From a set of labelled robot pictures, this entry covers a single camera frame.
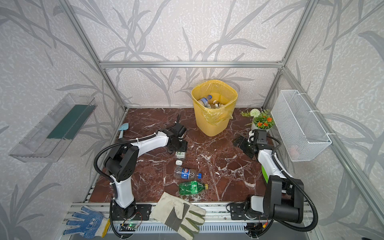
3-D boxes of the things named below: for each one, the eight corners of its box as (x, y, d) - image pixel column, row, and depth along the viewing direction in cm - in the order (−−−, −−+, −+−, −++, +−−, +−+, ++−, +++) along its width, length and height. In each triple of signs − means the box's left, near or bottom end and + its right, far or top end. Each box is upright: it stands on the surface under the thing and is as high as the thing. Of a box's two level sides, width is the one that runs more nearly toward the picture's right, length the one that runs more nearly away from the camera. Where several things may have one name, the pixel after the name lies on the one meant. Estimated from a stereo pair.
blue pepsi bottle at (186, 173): (174, 177, 87) (172, 173, 83) (176, 169, 90) (175, 165, 86) (200, 183, 85) (200, 180, 80) (202, 175, 88) (202, 171, 83)
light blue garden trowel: (117, 138, 105) (115, 136, 103) (123, 125, 113) (121, 122, 110) (124, 138, 105) (122, 136, 103) (129, 125, 113) (128, 122, 110)
